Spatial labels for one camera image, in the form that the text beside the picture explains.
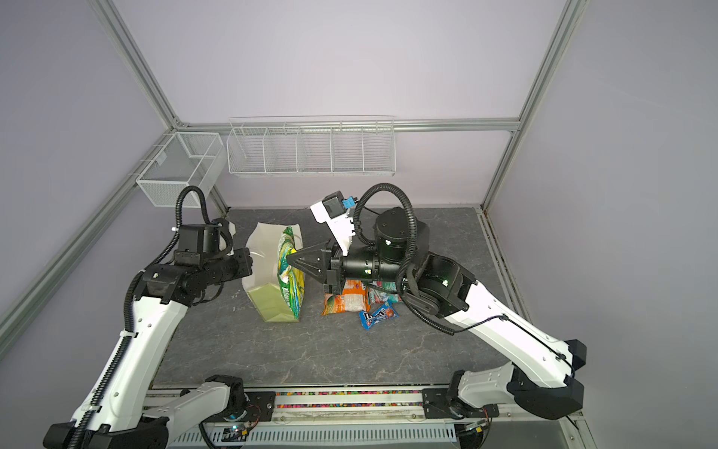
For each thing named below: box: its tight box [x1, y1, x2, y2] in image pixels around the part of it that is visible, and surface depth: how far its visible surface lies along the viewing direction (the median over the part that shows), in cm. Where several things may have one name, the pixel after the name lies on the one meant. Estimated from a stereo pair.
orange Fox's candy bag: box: [321, 279, 371, 316], surface depth 92 cm
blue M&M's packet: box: [359, 301, 400, 331], surface depth 89 cm
